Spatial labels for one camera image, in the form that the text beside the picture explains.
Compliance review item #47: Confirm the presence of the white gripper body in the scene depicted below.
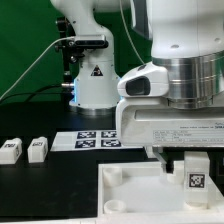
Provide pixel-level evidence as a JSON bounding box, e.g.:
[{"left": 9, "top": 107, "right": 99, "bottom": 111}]
[{"left": 116, "top": 98, "right": 224, "bottom": 147}]

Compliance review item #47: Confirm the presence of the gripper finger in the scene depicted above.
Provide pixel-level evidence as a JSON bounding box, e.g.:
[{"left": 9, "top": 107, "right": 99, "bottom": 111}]
[{"left": 153, "top": 147, "right": 184, "bottom": 174}]

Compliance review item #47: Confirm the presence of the white square tabletop tray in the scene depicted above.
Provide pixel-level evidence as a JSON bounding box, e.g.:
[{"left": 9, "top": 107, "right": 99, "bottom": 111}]
[{"left": 97, "top": 161, "right": 224, "bottom": 220}]

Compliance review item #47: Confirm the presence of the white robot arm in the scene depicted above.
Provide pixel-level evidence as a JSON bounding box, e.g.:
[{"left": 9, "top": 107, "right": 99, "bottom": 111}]
[{"left": 50, "top": 0, "right": 224, "bottom": 163}]

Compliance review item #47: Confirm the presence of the paper sheet with markers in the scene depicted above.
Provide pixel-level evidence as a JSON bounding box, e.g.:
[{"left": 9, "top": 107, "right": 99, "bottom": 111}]
[{"left": 51, "top": 130, "right": 138, "bottom": 152}]

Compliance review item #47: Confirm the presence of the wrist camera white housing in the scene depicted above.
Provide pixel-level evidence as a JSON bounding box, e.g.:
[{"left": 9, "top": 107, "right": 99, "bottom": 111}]
[{"left": 117, "top": 62, "right": 169, "bottom": 98}]

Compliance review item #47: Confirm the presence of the black cable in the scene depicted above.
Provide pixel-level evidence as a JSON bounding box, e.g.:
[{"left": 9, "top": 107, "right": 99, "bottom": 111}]
[{"left": 0, "top": 83, "right": 74, "bottom": 105}]

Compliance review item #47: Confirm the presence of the white cable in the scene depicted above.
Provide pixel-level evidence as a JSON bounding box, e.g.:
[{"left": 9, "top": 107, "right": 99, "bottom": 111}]
[{"left": 0, "top": 36, "right": 76, "bottom": 101}]

